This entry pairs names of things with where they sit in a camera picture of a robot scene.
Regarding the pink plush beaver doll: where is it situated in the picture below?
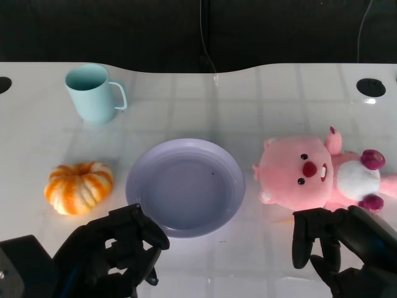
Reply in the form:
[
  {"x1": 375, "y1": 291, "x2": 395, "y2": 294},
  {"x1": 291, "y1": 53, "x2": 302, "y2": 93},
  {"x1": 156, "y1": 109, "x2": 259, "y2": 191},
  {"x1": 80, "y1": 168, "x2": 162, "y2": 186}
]
[{"x1": 251, "y1": 126, "x2": 397, "y2": 214}]

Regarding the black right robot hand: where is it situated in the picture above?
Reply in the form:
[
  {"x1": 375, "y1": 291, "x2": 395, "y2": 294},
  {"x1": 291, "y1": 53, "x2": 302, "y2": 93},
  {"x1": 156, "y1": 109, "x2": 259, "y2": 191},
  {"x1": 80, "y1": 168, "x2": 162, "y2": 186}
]
[{"x1": 292, "y1": 205, "x2": 397, "y2": 298}]

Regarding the orange white striped pumpkin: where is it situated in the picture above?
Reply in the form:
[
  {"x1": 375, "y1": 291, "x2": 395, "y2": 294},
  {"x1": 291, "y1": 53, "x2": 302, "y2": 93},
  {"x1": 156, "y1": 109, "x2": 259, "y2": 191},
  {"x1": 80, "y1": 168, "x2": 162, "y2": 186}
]
[{"x1": 43, "y1": 161, "x2": 114, "y2": 216}]

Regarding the light blue plastic mug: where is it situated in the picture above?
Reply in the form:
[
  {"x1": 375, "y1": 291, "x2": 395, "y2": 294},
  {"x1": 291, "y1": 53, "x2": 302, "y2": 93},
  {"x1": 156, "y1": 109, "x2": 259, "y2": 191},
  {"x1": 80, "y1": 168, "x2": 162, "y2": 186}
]
[{"x1": 64, "y1": 63, "x2": 128, "y2": 125}]

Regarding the black round table grommet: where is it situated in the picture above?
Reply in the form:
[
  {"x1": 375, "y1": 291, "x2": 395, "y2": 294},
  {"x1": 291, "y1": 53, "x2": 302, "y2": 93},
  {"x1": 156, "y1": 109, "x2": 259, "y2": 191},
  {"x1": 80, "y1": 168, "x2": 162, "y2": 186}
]
[
  {"x1": 355, "y1": 78, "x2": 387, "y2": 97},
  {"x1": 0, "y1": 76, "x2": 12, "y2": 96}
]

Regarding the thin grey hanging cable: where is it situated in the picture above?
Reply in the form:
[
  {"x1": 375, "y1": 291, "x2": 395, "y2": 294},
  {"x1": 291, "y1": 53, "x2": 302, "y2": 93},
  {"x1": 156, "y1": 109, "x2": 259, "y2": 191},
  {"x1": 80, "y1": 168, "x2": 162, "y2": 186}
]
[
  {"x1": 356, "y1": 0, "x2": 375, "y2": 63},
  {"x1": 198, "y1": 0, "x2": 218, "y2": 74}
]

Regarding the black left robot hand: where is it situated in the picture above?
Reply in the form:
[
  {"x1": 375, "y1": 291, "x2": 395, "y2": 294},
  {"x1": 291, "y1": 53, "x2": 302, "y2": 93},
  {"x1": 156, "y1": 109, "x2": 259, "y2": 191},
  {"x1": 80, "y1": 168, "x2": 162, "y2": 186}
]
[{"x1": 51, "y1": 203, "x2": 171, "y2": 298}]

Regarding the lilac plastic plate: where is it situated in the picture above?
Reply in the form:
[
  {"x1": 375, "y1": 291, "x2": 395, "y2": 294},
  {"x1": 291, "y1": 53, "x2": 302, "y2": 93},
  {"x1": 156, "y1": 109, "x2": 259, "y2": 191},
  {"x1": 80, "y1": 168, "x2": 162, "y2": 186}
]
[{"x1": 125, "y1": 138, "x2": 246, "y2": 239}]

